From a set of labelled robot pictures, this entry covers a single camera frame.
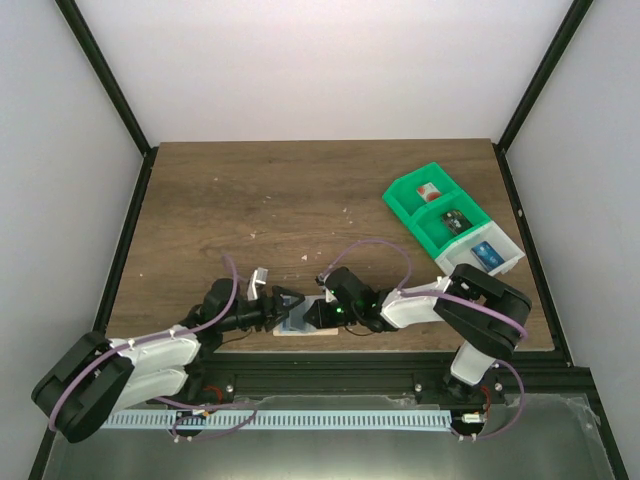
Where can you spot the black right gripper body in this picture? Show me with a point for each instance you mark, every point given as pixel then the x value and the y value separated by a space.
pixel 325 310

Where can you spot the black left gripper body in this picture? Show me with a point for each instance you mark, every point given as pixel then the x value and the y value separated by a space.
pixel 269 310

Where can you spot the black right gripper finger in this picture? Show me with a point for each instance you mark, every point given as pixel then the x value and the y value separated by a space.
pixel 316 313
pixel 318 324

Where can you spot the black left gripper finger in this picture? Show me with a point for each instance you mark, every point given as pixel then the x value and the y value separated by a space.
pixel 278 316
pixel 286 299

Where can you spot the beige leather card holder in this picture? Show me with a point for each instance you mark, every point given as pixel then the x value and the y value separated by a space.
pixel 295 325

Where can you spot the black VIP card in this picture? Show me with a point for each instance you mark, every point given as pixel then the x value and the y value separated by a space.
pixel 456 222

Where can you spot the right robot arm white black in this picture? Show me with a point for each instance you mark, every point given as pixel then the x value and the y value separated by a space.
pixel 487 313

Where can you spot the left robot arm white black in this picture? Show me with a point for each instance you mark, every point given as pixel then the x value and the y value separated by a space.
pixel 98 376

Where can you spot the red white card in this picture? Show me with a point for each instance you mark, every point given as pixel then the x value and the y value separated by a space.
pixel 429 192

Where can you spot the blue card in bin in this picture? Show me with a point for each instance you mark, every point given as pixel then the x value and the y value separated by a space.
pixel 487 256

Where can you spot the green plastic bin middle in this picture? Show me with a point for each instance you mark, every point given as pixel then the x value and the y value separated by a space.
pixel 428 229

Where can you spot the green plastic bin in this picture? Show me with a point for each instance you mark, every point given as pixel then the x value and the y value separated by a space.
pixel 401 196
pixel 428 229

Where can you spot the metal sheet front panel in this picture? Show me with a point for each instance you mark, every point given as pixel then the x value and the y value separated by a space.
pixel 555 437

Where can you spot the green plastic bin far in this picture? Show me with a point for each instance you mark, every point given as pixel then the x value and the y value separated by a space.
pixel 401 196

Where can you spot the white plastic bin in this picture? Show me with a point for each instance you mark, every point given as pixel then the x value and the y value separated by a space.
pixel 458 251

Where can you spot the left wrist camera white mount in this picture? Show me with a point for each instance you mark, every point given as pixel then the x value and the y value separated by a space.
pixel 257 281

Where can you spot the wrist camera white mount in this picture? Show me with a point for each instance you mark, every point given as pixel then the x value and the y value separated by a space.
pixel 257 281
pixel 328 295

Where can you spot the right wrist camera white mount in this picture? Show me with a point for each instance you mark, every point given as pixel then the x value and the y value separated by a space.
pixel 328 295

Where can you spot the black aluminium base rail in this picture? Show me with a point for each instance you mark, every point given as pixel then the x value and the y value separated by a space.
pixel 227 376

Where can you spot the light blue slotted cable duct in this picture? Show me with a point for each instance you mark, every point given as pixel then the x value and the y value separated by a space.
pixel 402 420

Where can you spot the black frame side rail left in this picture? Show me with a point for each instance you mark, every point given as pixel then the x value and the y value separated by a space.
pixel 119 260

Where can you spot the black frame side rail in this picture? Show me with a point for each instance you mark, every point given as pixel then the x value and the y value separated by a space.
pixel 561 349
pixel 119 260

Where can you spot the black frame side rail right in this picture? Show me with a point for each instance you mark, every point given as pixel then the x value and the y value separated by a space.
pixel 561 349

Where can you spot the black frame post left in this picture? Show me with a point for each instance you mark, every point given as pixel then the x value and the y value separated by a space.
pixel 93 53

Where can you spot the black frame post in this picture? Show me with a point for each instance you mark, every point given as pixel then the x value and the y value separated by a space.
pixel 93 53
pixel 562 38

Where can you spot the black frame post right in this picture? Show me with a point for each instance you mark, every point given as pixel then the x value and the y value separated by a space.
pixel 562 38

